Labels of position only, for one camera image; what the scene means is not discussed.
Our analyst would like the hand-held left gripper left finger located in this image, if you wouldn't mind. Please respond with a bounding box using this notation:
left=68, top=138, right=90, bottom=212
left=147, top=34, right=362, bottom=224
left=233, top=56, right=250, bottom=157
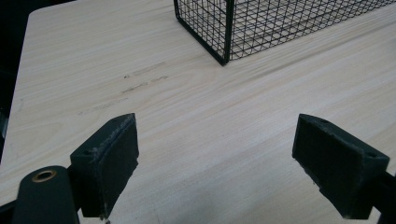
left=69, top=112, right=140, bottom=219

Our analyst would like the black wire mesh basket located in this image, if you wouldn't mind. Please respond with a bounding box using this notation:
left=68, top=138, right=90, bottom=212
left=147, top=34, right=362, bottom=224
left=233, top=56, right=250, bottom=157
left=173, top=0, right=396, bottom=66

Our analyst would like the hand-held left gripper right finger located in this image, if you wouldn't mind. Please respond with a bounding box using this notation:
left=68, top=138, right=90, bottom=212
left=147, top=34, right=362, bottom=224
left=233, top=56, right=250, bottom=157
left=291, top=113, right=390, bottom=220

